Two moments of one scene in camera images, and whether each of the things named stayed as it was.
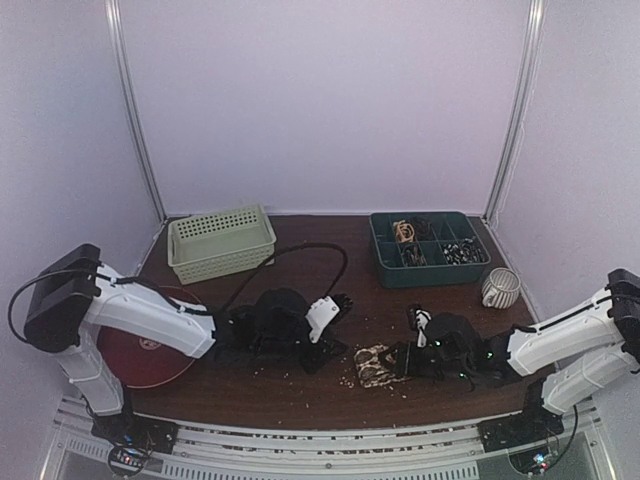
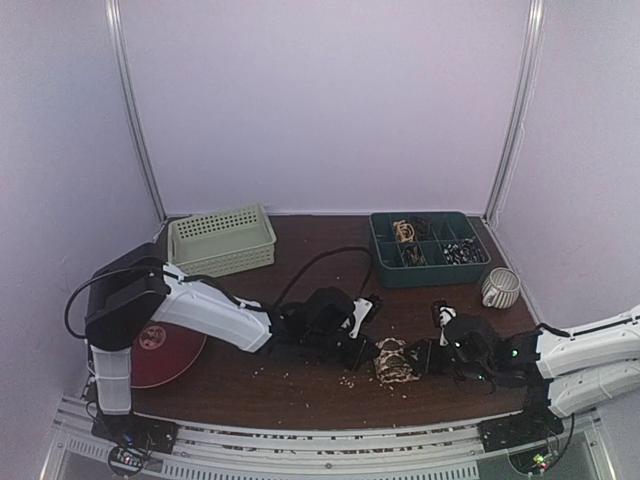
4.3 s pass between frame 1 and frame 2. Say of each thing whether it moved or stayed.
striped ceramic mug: stayed
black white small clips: stayed
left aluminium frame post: stayed
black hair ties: stayed
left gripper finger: moved
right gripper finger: moved
